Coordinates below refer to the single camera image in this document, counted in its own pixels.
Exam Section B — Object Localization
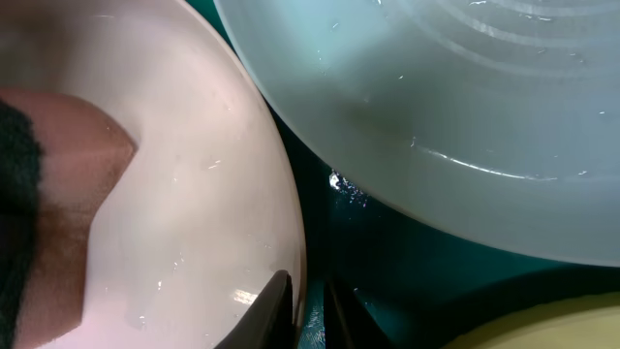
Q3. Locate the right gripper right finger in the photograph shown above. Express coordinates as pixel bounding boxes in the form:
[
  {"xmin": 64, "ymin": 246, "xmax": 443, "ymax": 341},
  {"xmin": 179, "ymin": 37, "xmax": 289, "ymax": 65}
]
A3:
[{"xmin": 324, "ymin": 277, "xmax": 388, "ymax": 349}]

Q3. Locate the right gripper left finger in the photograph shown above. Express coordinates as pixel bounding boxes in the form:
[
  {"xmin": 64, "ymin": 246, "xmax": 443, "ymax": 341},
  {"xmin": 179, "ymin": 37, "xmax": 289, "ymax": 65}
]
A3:
[{"xmin": 215, "ymin": 270, "xmax": 294, "ymax": 349}]

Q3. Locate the pink plate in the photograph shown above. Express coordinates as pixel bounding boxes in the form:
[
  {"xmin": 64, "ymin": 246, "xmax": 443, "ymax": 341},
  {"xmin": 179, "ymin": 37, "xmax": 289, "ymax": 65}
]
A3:
[{"xmin": 1, "ymin": 0, "xmax": 306, "ymax": 348}]

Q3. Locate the teal plastic tray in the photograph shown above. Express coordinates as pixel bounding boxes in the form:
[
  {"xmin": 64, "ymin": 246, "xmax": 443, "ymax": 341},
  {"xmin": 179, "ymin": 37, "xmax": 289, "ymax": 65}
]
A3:
[{"xmin": 195, "ymin": 1, "xmax": 619, "ymax": 348}]

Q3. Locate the yellow plate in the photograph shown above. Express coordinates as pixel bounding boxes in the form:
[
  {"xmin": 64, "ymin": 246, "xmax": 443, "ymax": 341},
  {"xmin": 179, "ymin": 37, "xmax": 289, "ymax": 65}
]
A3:
[{"xmin": 445, "ymin": 292, "xmax": 619, "ymax": 349}]

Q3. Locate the light blue plate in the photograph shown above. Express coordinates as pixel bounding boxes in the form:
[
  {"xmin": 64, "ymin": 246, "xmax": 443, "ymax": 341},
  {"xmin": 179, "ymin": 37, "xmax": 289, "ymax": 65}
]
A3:
[{"xmin": 216, "ymin": 0, "xmax": 619, "ymax": 266}]

